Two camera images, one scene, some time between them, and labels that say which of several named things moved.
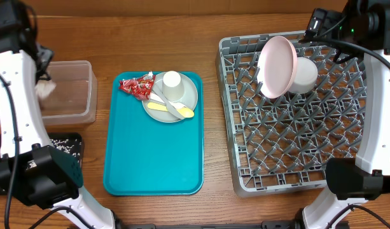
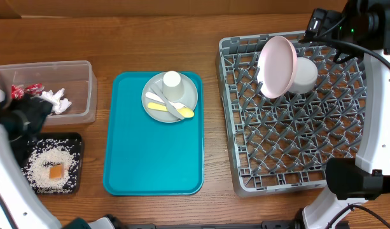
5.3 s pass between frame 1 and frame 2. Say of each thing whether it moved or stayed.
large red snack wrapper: moved
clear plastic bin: stayed
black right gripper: stayed
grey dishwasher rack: stayed
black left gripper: moved
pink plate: stayed
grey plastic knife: stayed
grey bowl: stayed
